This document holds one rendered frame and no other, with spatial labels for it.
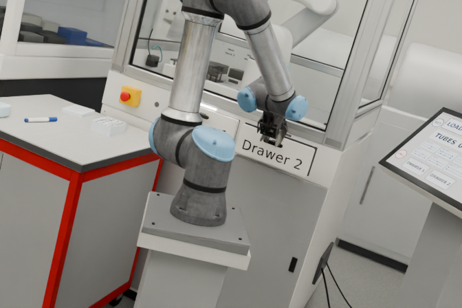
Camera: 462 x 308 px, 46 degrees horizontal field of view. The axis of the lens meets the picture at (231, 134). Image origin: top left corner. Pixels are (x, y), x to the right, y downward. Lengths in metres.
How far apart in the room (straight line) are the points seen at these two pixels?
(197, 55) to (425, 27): 3.91
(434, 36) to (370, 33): 3.25
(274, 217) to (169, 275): 0.77
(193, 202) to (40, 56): 1.33
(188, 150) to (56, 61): 1.32
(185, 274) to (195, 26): 0.64
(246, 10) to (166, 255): 0.64
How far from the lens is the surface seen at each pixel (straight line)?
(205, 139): 1.38
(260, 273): 2.21
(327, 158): 2.03
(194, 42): 1.45
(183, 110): 1.47
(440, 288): 1.88
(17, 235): 1.96
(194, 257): 1.38
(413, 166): 1.87
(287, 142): 2.01
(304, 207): 2.08
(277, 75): 1.51
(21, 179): 1.90
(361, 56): 1.98
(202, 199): 1.41
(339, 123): 2.00
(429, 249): 1.91
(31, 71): 2.53
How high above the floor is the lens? 1.32
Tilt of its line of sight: 13 degrees down
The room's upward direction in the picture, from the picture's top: 16 degrees clockwise
